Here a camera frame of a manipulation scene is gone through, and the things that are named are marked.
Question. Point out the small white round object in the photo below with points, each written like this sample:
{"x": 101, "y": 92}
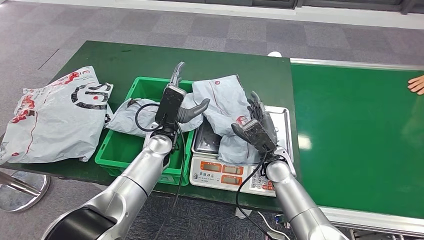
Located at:
{"x": 274, "y": 54}

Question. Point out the green conveyor belt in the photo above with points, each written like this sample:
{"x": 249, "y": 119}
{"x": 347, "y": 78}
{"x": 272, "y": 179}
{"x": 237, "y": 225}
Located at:
{"x": 357, "y": 132}

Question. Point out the grey poly mailer parcel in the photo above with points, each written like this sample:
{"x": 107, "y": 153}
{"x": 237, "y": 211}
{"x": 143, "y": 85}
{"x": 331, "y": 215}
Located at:
{"x": 126, "y": 119}
{"x": 225, "y": 99}

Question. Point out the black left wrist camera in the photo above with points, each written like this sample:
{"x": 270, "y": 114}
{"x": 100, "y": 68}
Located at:
{"x": 169, "y": 106}

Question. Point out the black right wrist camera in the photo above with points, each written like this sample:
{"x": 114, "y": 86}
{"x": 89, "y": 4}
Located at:
{"x": 260, "y": 136}

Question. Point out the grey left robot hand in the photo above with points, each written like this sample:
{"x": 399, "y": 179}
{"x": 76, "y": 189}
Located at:
{"x": 192, "y": 112}

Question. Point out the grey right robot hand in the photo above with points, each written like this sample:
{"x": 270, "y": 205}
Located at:
{"x": 260, "y": 111}

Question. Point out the person's hand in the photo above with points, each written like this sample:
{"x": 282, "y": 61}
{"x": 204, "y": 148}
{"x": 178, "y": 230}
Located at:
{"x": 418, "y": 85}

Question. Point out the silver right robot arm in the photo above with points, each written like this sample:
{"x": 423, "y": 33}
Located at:
{"x": 291, "y": 198}

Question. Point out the chrome round stand base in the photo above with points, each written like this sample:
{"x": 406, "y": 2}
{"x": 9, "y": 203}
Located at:
{"x": 20, "y": 198}

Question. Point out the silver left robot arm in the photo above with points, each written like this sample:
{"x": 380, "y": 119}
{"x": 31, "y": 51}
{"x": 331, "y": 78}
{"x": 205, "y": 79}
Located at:
{"x": 132, "y": 185}

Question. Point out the large white printed bag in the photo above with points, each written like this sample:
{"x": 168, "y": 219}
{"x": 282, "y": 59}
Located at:
{"x": 59, "y": 126}

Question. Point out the white device on floor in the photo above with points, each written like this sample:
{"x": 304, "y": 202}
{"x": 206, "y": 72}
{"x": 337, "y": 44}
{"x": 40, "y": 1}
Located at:
{"x": 269, "y": 236}

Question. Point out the white block under table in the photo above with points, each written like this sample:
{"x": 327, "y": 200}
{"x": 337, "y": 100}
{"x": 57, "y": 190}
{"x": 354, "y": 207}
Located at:
{"x": 244, "y": 213}

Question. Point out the white scale with steel tray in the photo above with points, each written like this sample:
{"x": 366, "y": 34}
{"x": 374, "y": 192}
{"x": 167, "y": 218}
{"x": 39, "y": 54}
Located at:
{"x": 212, "y": 172}

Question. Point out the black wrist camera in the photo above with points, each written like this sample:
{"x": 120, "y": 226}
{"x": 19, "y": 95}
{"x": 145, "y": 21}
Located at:
{"x": 260, "y": 136}
{"x": 169, "y": 106}

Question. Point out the green plastic bin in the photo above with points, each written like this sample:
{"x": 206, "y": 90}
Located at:
{"x": 116, "y": 149}

